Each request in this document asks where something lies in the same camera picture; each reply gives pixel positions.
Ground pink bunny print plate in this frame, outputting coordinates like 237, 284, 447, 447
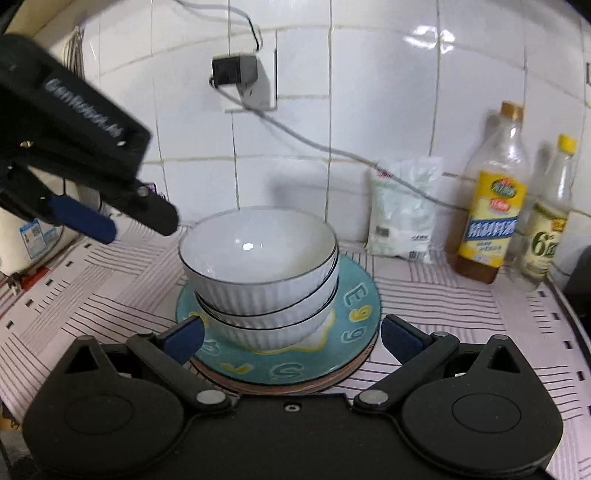
188, 344, 378, 393

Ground blue fried egg plate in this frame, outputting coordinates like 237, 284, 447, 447
175, 254, 382, 386

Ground striped tablecloth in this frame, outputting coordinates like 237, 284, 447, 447
0, 225, 591, 464

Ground white salt bag red logo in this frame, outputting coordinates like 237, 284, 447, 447
368, 167, 409, 257

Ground thin black wall cable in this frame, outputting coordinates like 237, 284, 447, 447
174, 0, 264, 54

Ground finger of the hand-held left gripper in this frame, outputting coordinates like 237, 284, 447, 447
102, 181, 180, 237
0, 161, 117, 245

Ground clear plastic seasoning bag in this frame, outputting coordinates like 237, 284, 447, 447
392, 156, 445, 265

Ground white rice cooker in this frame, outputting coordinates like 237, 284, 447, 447
0, 166, 103, 278

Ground red plastic object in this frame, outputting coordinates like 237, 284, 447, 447
8, 265, 52, 297

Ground white wall socket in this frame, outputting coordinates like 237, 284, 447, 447
219, 52, 279, 114

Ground white ribbed bowl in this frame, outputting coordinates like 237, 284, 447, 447
178, 206, 339, 320
203, 295, 336, 354
196, 256, 341, 331

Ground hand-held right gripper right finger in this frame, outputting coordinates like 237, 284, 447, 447
355, 315, 536, 411

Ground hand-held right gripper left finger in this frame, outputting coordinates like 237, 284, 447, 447
55, 316, 234, 414

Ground yellow label cooking wine bottle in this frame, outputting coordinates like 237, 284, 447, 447
455, 100, 530, 285

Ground clear vinegar bottle yellow cap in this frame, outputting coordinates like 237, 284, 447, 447
510, 134, 579, 292

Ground black adapter cable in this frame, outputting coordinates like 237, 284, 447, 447
213, 82, 465, 209

